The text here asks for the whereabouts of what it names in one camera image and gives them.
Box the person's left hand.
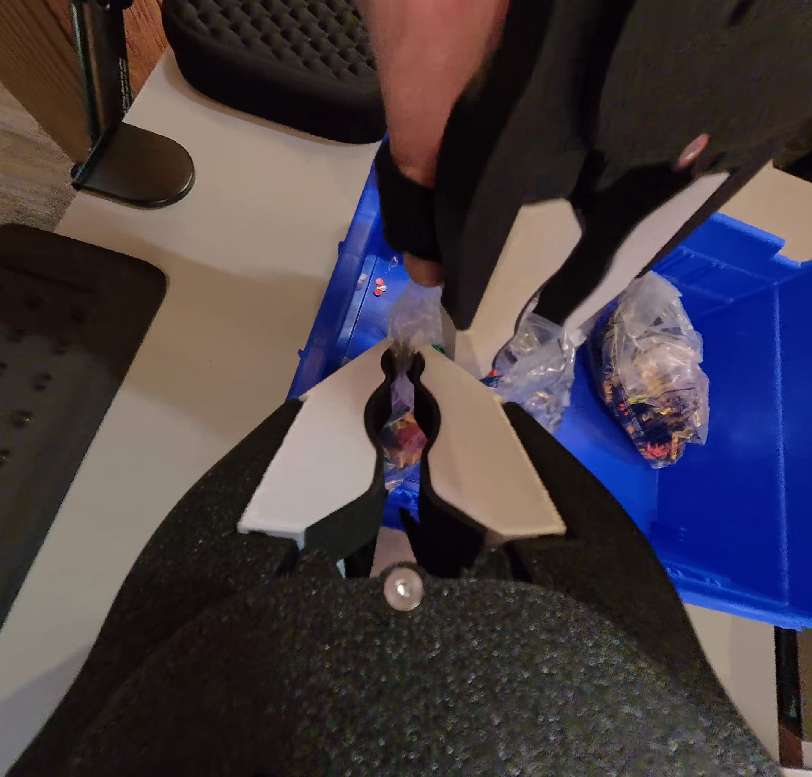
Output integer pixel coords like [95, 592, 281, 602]
[344, 0, 522, 287]

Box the blue plastic bin with sticker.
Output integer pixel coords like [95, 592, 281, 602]
[287, 133, 812, 631]

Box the black bumpy cushion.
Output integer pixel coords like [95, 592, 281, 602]
[162, 0, 389, 145]

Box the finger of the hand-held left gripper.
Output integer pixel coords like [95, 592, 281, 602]
[452, 201, 584, 379]
[538, 155, 732, 348]

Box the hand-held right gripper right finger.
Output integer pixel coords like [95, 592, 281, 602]
[406, 343, 567, 568]

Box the wooden partition panel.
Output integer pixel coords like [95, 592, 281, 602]
[0, 0, 178, 164]

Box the black post with foot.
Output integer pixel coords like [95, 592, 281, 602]
[60, 0, 196, 210]

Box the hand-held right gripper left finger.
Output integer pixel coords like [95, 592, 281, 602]
[238, 337, 397, 568]

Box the clear bag with wheels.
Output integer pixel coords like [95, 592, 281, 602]
[485, 310, 579, 437]

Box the clear bag of orange pieces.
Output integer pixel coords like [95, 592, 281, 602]
[585, 271, 711, 470]

